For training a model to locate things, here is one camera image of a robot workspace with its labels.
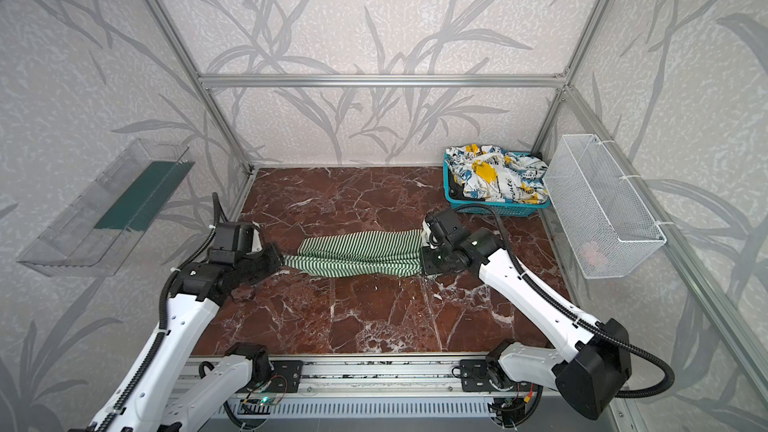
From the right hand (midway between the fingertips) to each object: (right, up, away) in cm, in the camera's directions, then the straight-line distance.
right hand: (425, 252), depth 78 cm
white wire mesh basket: (+37, +10, -15) cm, 41 cm away
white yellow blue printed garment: (+25, +23, +24) cm, 41 cm away
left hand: (-35, +2, -2) cm, 35 cm away
